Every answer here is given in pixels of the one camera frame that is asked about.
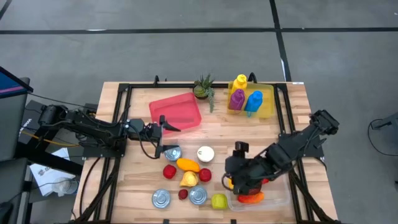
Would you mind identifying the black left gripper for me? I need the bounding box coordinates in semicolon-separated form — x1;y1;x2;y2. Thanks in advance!
126;114;182;159

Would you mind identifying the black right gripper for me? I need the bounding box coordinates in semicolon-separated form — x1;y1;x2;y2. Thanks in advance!
224;155;267;196

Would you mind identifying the blue-labelled tin can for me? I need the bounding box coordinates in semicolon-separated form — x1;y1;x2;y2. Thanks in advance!
164;146;183;162

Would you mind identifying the dark red apple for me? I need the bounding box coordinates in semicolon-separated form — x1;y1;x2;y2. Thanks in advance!
241;185;261;194

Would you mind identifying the orange-yellow mango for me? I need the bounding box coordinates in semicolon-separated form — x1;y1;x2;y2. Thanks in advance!
176;157;201;174

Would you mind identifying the blue squeeze bottle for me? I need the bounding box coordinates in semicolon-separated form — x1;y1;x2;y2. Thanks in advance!
244;90;264;118

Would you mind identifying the yellow squeeze bottle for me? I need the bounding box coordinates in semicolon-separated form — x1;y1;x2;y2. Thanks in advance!
231;73;249;94

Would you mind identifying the pink plastic tray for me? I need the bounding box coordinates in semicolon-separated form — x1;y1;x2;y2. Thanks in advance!
148;91;203;135

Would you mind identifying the red round fruit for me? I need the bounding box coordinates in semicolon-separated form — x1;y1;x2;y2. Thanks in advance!
198;167;213;183
162;164;177;180

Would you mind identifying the clear plastic container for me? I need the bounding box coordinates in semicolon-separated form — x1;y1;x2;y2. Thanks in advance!
225;172;292;213

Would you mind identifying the green apple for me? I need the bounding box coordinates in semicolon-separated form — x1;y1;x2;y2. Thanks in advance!
211;193;229;210

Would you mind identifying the silver tin can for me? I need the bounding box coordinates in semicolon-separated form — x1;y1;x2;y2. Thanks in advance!
151;189;172;209
197;145;216;164

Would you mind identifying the pale yellow lumpy fruit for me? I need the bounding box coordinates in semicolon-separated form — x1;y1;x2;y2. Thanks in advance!
179;170;199;188

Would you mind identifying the red-labelled tin can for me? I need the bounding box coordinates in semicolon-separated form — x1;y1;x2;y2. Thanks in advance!
188;185;208;206

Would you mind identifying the potted succulent plant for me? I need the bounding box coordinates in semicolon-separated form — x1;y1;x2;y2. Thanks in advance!
192;73;216;113

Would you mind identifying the yellow plastic tray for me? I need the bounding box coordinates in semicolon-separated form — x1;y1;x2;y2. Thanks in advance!
226;81;275;119

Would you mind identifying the purple squeeze bottle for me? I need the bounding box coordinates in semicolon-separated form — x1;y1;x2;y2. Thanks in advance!
228;88;246;112

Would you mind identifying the clear plastic cup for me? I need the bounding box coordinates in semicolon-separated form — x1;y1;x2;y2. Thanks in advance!
51;177;79;196

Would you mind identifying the white paper sheet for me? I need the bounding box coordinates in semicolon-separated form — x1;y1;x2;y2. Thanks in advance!
30;147;78;197

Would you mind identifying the black box with white lettering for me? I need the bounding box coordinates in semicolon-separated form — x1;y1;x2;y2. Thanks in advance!
17;100;41;146

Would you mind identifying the dark office desk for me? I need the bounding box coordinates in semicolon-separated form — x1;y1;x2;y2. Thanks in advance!
0;77;32;224

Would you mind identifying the large flat monitor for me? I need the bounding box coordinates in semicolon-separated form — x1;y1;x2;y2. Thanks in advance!
0;65;34;100

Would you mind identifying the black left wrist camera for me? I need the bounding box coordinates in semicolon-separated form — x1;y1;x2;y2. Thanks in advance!
143;122;161;141

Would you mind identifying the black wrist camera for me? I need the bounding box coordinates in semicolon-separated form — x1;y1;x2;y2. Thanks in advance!
143;122;161;141
234;141;250;159

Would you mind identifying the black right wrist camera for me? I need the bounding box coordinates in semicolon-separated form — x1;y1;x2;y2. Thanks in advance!
234;141;250;159

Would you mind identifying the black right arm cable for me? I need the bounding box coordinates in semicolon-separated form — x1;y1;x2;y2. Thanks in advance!
220;172;237;191

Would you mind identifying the yellow cable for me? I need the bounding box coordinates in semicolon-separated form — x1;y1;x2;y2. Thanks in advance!
19;129;80;147

